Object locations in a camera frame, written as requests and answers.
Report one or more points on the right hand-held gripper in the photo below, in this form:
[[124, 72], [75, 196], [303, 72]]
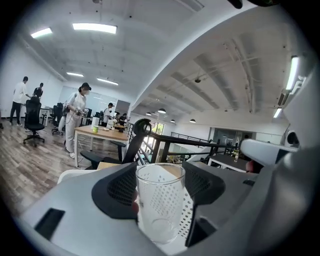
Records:
[[300, 175]]

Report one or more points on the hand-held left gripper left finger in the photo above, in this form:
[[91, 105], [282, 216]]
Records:
[[82, 212]]

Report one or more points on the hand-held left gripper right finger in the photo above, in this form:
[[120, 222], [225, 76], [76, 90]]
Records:
[[235, 197]]

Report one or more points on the clear glass cup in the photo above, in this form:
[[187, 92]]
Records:
[[160, 200]]

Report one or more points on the black top table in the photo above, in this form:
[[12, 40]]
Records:
[[227, 160]]

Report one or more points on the ceiling strip light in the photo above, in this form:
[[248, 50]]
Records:
[[95, 28], [75, 74], [41, 33], [292, 72], [107, 81], [277, 113]]

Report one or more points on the square wooden table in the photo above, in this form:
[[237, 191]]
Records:
[[110, 165]]

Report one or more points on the dark pendant lamp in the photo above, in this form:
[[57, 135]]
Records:
[[192, 121], [162, 111]]

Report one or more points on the black office chair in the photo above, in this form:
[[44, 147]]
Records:
[[132, 150], [33, 112], [57, 115]]

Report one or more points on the long wooden table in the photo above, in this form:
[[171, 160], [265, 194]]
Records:
[[110, 135]]

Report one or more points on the green container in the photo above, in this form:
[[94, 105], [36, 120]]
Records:
[[95, 129]]

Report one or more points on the plate with food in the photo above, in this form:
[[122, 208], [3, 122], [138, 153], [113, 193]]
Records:
[[105, 129]]

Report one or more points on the thick black stair railing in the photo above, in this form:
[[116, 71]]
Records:
[[160, 147]]

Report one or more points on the white cylinder appliance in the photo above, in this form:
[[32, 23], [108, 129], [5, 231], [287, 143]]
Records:
[[95, 121]]

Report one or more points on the pink flowers in vase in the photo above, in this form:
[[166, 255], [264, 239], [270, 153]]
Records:
[[113, 123]]

